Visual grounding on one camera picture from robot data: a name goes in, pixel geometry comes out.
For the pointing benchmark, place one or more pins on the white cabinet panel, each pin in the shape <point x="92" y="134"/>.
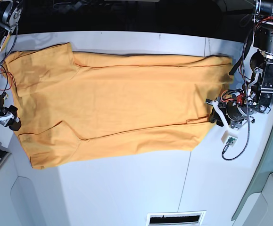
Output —
<point x="258" y="208"/>
<point x="30" y="197"/>

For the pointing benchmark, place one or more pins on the right gripper with motor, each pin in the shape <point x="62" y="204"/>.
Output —
<point x="9" y="117"/>

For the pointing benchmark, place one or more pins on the left gripper with motor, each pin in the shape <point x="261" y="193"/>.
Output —
<point x="233" y="109"/>

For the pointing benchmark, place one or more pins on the white floor vent grille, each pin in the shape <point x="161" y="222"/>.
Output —
<point x="192" y="218"/>

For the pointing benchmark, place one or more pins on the yellow t-shirt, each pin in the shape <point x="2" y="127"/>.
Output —
<point x="78" y="106"/>

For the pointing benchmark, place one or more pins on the white cabinet panel left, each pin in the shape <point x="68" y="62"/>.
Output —
<point x="30" y="197"/>

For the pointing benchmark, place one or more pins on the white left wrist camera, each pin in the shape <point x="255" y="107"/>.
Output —
<point x="229" y="139"/>

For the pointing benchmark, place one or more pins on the white cabinet panel right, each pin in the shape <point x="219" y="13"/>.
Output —
<point x="258" y="208"/>

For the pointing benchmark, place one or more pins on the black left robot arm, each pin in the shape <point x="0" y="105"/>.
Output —
<point x="256" y="68"/>

